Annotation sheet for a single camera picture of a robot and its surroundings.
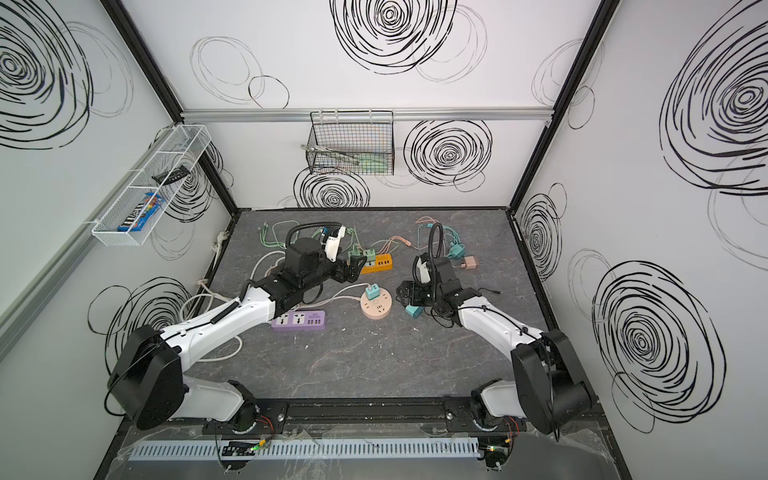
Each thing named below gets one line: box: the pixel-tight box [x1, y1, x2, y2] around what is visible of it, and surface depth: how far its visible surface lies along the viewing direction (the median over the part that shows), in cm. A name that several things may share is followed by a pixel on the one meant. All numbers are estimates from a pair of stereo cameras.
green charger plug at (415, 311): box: [405, 304, 424, 319], surface depth 92 cm
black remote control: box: [151, 165, 191, 185], surface depth 82 cm
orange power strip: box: [361, 253, 393, 274], surface depth 104 cm
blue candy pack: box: [117, 192, 166, 232], surface depth 72 cm
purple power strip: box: [271, 310, 326, 331], surface depth 89 cm
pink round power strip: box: [360, 288, 393, 321], surface depth 93 cm
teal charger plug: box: [365, 283, 381, 301], surface depth 91 cm
